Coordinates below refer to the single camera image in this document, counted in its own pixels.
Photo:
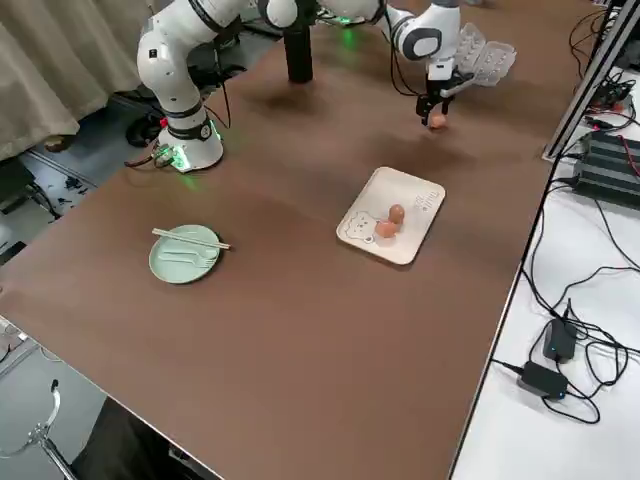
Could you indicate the pale green plate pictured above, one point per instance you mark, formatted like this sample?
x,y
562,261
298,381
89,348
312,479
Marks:
x,y
175,272

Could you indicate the black power adapter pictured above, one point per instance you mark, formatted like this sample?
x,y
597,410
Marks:
x,y
542,380
560,342

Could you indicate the pale green fork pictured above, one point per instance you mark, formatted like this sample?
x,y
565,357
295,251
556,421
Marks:
x,y
185,260

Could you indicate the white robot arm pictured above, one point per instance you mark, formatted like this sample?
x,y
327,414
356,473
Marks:
x,y
360,10
170,75

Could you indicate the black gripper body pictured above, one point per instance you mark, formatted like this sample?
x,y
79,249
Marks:
x,y
440,87

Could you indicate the black power supply box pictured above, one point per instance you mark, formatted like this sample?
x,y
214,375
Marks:
x,y
612,150
605,182

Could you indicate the clear plastic egg carton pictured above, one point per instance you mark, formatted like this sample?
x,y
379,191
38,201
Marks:
x,y
492,55

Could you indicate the beige curtain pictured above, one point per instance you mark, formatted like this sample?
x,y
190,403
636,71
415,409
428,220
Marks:
x,y
50,50

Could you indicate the pale green spoon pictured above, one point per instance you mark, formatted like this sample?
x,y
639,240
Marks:
x,y
200,252

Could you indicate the metal chair frame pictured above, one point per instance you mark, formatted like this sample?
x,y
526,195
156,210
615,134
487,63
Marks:
x,y
56,400

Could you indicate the brown egg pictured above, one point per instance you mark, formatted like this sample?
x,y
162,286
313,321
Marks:
x,y
396,212
438,122
385,229

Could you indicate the cream-white tray with bear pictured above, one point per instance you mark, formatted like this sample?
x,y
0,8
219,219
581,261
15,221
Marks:
x,y
370,200

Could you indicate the black vase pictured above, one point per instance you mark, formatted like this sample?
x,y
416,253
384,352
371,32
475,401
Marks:
x,y
298,55

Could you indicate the aluminium post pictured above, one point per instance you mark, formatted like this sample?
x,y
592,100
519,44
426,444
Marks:
x,y
575,90

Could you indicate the wooden chopstick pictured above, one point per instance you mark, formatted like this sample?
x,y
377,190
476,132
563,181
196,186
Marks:
x,y
190,238
192,242

